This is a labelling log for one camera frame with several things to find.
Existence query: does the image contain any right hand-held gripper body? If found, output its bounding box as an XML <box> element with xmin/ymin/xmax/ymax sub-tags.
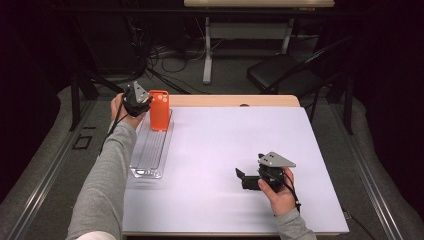
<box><xmin>241</xmin><ymin>152</ymin><xmax>297</xmax><ymax>194</ymax></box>

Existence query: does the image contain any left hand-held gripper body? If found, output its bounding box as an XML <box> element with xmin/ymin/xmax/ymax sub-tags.
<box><xmin>122</xmin><ymin>80</ymin><xmax>150</xmax><ymax>118</ymax></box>

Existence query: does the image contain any orange phone case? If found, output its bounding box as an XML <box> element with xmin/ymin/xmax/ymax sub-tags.
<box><xmin>148</xmin><ymin>89</ymin><xmax>170</xmax><ymax>132</ymax></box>

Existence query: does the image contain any clear plastic packaging box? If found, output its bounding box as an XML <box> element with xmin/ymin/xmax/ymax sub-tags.
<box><xmin>129</xmin><ymin>108</ymin><xmax>174</xmax><ymax>180</ymax></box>

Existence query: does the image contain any person's left hand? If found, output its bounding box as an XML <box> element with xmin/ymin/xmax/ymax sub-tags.
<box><xmin>110</xmin><ymin>93</ymin><xmax>146</xmax><ymax>129</ymax></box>

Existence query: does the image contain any person's right hand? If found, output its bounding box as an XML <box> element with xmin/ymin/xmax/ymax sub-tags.
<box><xmin>257</xmin><ymin>167</ymin><xmax>299</xmax><ymax>218</ymax></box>

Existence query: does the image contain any white table board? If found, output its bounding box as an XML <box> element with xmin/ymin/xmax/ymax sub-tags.
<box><xmin>121</xmin><ymin>105</ymin><xmax>350</xmax><ymax>234</ymax></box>

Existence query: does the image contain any black metal stand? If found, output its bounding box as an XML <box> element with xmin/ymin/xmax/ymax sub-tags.
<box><xmin>326</xmin><ymin>73</ymin><xmax>354</xmax><ymax>136</ymax></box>
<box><xmin>68</xmin><ymin>71</ymin><xmax>131</xmax><ymax>132</ymax></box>

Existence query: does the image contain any wooden table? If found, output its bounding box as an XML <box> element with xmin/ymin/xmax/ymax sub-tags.
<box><xmin>121</xmin><ymin>94</ymin><xmax>329</xmax><ymax>238</ymax></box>

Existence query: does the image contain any black folding chair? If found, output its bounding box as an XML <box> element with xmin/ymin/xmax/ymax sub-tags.
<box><xmin>246</xmin><ymin>35</ymin><xmax>354</xmax><ymax>101</ymax></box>

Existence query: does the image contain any white-legged desk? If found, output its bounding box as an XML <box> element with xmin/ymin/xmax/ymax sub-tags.
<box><xmin>183</xmin><ymin>0</ymin><xmax>335</xmax><ymax>85</ymax></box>

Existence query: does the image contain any right hand-held gripper cable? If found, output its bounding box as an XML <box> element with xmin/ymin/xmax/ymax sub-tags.
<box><xmin>279</xmin><ymin>169</ymin><xmax>302</xmax><ymax>214</ymax></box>

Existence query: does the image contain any hand-held gripper cable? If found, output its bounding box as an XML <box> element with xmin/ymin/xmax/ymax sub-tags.
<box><xmin>99</xmin><ymin>103</ymin><xmax>129</xmax><ymax>157</ymax></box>
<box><xmin>279</xmin><ymin>169</ymin><xmax>302</xmax><ymax>214</ymax></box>

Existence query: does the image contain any left hand-held gripper cable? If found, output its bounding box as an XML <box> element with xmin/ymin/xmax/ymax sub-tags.
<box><xmin>99</xmin><ymin>103</ymin><xmax>129</xmax><ymax>157</ymax></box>

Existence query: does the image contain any bundle of floor cables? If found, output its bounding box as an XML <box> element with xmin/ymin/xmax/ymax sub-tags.
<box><xmin>126</xmin><ymin>16</ymin><xmax>228</xmax><ymax>96</ymax></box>

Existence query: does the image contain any aluminium floor rail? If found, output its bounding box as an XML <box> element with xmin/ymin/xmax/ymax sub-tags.
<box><xmin>6</xmin><ymin>99</ymin><xmax>98</xmax><ymax>240</ymax></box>
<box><xmin>328</xmin><ymin>103</ymin><xmax>404</xmax><ymax>240</ymax></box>

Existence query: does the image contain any thin black cable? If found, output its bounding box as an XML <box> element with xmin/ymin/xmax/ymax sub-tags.
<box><xmin>343</xmin><ymin>210</ymin><xmax>376</xmax><ymax>240</ymax></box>

